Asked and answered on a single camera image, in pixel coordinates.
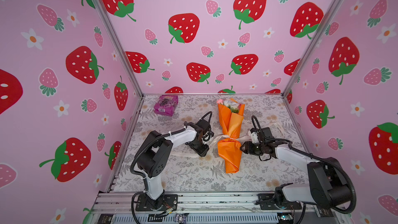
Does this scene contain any orange wrapping paper sheet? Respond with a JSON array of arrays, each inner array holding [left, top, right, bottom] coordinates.
[[217, 98, 245, 174]]

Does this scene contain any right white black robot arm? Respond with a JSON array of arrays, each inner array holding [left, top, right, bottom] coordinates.
[[240, 128, 357, 214]]

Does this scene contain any purple snack packet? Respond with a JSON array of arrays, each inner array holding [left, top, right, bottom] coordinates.
[[153, 95, 178, 116]]

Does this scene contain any aluminium frame rail base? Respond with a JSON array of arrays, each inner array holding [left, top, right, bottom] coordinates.
[[85, 191, 354, 224]]

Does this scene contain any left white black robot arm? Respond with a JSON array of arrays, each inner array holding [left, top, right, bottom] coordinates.
[[130, 118, 214, 209]]

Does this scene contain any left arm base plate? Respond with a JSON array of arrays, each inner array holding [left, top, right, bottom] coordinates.
[[135, 194, 178, 212]]

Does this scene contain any white printed ribbon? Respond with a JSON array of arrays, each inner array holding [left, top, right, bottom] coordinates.
[[170, 122, 286, 158]]

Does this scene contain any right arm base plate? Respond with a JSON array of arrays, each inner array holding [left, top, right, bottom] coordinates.
[[255, 194, 302, 211]]

